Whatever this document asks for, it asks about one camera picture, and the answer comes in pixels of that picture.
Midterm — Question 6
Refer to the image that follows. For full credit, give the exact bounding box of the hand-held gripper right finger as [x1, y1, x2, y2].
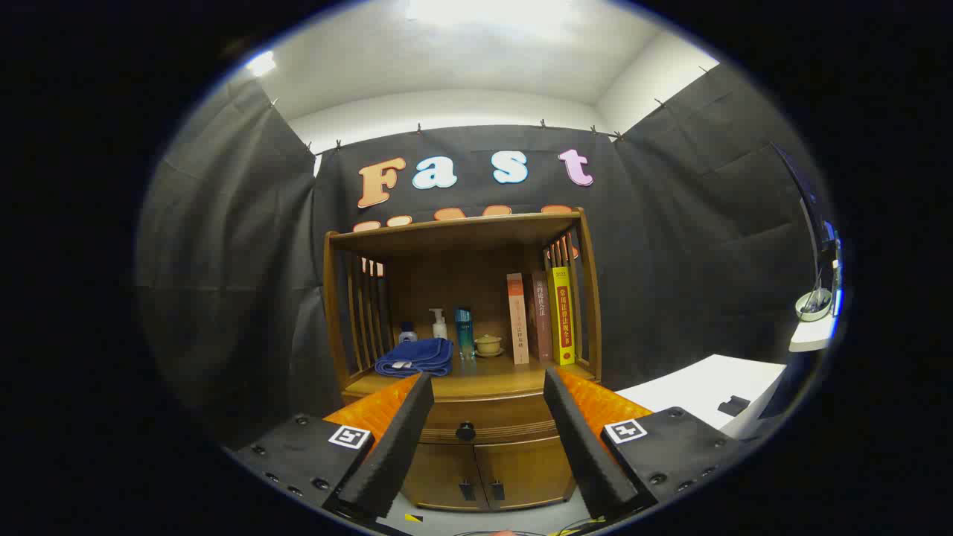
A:
[544, 367, 745, 520]

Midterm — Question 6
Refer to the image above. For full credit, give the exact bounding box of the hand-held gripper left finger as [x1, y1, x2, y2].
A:
[231, 372, 435, 520]

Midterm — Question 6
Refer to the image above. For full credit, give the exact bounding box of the wooden cabinet door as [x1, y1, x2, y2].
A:
[402, 444, 488, 511]
[474, 439, 576, 511]

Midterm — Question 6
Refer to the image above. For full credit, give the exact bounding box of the wooden countertop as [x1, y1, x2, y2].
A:
[344, 356, 596, 399]

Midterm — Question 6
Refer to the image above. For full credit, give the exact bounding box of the wooden cabinet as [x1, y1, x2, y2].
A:
[322, 208, 604, 513]

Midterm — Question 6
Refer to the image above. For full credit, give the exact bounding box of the folded blue towel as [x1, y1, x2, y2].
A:
[374, 337, 454, 378]

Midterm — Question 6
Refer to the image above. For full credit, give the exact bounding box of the white table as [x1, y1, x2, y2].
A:
[616, 354, 788, 430]

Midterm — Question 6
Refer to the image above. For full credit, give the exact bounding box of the yellow book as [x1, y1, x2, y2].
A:
[547, 266, 576, 366]

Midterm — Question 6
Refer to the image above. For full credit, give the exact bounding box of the tall blue glass bottle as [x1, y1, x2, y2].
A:
[455, 307, 475, 360]

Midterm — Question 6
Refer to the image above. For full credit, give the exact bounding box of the brown book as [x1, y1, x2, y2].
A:
[526, 270, 554, 363]

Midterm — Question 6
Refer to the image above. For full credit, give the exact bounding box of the beige book with orange band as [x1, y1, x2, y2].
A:
[507, 272, 530, 366]

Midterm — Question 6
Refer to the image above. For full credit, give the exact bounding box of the white desk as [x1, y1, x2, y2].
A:
[789, 313, 838, 352]

